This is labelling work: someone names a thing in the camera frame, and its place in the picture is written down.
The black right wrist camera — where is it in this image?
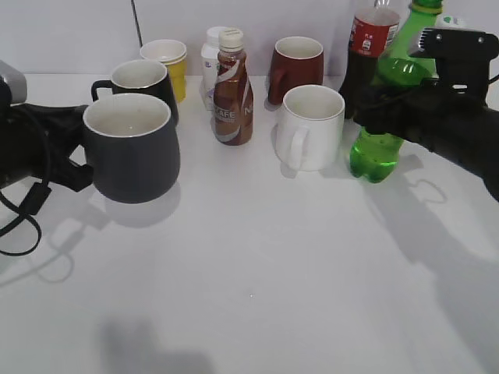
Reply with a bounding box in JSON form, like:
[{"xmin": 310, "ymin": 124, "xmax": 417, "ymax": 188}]
[{"xmin": 407, "ymin": 26, "xmax": 498, "ymax": 101}]

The dark grey ceramic mug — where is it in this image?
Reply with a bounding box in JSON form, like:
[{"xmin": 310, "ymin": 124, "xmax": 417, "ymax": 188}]
[{"xmin": 83, "ymin": 93, "xmax": 180, "ymax": 203}]

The brown Nescafe coffee bottle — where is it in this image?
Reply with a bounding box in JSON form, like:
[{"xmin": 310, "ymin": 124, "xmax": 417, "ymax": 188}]
[{"xmin": 214, "ymin": 28, "xmax": 253, "ymax": 146}]

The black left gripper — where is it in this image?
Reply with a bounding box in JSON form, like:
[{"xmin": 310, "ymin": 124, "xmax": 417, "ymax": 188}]
[{"xmin": 1, "ymin": 104, "xmax": 93, "ymax": 192}]

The thin black cable on wall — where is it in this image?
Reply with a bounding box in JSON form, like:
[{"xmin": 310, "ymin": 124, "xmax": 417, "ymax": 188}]
[{"xmin": 130, "ymin": 0, "xmax": 143, "ymax": 50}]

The black ceramic mug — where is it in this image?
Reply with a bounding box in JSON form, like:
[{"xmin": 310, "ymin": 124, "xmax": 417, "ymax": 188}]
[{"xmin": 90, "ymin": 59, "xmax": 179, "ymax": 125}]

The black left camera cable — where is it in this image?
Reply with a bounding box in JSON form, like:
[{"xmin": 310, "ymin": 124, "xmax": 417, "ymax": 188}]
[{"xmin": 0, "ymin": 104, "xmax": 54, "ymax": 257}]

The clear water bottle green label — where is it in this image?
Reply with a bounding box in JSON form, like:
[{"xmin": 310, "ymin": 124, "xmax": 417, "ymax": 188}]
[{"xmin": 434, "ymin": 14, "xmax": 466, "ymax": 29}]

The yellow paper cup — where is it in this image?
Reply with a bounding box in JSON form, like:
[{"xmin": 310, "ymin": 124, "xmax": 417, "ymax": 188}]
[{"xmin": 140, "ymin": 39, "xmax": 187, "ymax": 103}]

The white ceramic mug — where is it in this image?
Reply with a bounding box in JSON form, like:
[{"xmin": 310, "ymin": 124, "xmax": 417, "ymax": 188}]
[{"xmin": 275, "ymin": 84, "xmax": 345, "ymax": 171}]

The cola bottle red label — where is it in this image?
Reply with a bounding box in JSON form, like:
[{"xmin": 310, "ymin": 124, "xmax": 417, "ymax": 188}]
[{"xmin": 339, "ymin": 1, "xmax": 401, "ymax": 119}]

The dark red ceramic mug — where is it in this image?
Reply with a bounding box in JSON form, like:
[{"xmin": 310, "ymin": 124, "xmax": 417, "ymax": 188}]
[{"xmin": 267, "ymin": 36, "xmax": 324, "ymax": 105}]

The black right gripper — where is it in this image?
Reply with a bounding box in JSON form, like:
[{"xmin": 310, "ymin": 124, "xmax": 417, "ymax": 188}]
[{"xmin": 352, "ymin": 85, "xmax": 498, "ymax": 199}]

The white plastic milk bottle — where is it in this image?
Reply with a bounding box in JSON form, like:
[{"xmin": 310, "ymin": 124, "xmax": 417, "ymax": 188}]
[{"xmin": 200, "ymin": 26, "xmax": 227, "ymax": 111}]

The green soda bottle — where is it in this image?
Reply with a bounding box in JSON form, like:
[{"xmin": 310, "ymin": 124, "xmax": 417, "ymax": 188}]
[{"xmin": 349, "ymin": 1, "xmax": 443, "ymax": 183}]

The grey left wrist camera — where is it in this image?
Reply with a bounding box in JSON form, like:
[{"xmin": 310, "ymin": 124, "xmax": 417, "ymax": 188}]
[{"xmin": 0, "ymin": 61, "xmax": 27, "ymax": 104}]

